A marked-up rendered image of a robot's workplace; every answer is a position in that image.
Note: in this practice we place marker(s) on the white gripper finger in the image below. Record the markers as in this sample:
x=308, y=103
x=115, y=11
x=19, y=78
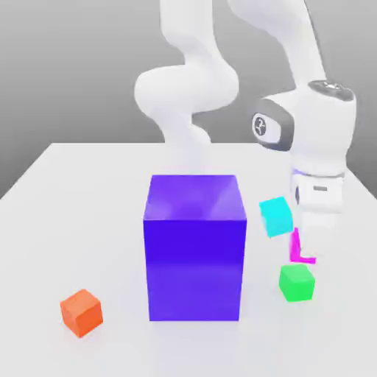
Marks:
x=315, y=232

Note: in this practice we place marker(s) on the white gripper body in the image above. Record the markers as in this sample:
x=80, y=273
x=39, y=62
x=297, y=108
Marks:
x=319, y=200

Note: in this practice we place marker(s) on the small magenta cube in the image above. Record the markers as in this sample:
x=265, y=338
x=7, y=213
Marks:
x=294, y=250

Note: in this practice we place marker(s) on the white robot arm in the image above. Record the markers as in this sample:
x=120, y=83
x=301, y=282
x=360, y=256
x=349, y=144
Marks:
x=188, y=88

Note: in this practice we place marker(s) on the small cyan cube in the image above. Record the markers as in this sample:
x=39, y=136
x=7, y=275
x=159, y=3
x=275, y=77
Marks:
x=277, y=216

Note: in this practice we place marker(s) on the small green cube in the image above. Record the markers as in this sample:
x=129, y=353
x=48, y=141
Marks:
x=296, y=282

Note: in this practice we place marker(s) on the small orange cube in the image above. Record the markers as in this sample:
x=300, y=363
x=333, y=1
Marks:
x=81, y=313

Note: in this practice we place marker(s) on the large purple box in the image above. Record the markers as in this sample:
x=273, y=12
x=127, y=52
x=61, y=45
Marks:
x=193, y=259

